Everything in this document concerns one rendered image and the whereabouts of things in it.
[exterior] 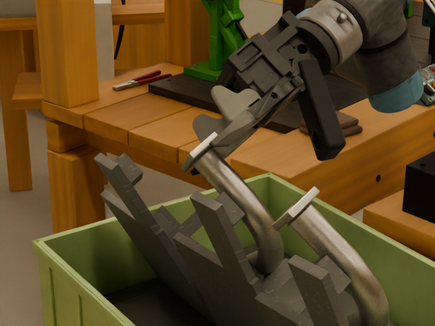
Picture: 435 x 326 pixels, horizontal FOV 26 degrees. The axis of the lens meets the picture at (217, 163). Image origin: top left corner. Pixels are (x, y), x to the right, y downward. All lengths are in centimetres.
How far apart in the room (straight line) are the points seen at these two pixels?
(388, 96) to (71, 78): 97
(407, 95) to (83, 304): 49
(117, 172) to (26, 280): 207
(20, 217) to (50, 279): 230
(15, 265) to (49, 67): 132
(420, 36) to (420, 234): 104
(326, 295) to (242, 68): 30
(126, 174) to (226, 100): 19
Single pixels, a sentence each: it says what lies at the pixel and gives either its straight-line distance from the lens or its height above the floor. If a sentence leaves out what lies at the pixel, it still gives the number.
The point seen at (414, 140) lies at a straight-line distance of 201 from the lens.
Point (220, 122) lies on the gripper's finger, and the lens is 111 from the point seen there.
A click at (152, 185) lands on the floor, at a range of 380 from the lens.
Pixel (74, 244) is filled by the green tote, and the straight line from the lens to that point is 136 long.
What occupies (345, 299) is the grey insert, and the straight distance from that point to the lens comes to 140.
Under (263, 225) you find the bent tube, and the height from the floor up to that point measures 110.
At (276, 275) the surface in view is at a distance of 113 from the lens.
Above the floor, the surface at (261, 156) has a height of 90.
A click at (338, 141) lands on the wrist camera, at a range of 108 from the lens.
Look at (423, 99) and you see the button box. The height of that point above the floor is 91.
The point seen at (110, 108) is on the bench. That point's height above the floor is 88.
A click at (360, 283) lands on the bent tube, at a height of 111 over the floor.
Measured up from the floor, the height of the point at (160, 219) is 102.
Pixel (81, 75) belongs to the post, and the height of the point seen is 95.
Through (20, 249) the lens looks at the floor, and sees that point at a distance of 338.
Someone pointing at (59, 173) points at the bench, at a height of 71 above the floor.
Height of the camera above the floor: 157
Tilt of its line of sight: 23 degrees down
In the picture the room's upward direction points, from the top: straight up
